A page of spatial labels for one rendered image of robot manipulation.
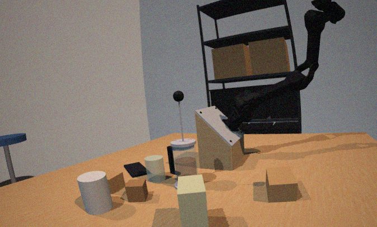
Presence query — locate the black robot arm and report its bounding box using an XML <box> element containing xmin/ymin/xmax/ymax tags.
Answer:
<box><xmin>222</xmin><ymin>0</ymin><xmax>345</xmax><ymax>131</ymax></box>

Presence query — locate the glass coffee press with plunger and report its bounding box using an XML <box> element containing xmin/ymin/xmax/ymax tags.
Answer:
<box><xmin>167</xmin><ymin>91</ymin><xmax>198</xmax><ymax>189</ymax></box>

